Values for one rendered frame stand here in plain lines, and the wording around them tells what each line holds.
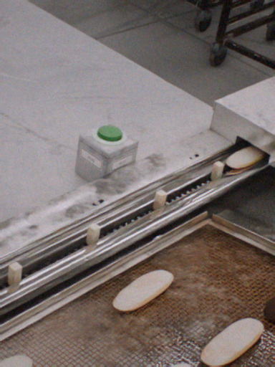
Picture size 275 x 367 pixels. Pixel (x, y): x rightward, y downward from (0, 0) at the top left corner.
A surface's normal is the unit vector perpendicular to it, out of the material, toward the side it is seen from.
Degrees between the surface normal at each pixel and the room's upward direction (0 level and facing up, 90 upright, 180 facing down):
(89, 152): 90
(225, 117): 90
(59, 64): 0
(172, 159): 0
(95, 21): 0
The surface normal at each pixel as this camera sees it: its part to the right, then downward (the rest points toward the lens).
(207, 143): 0.14, -0.81
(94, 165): -0.69, 0.33
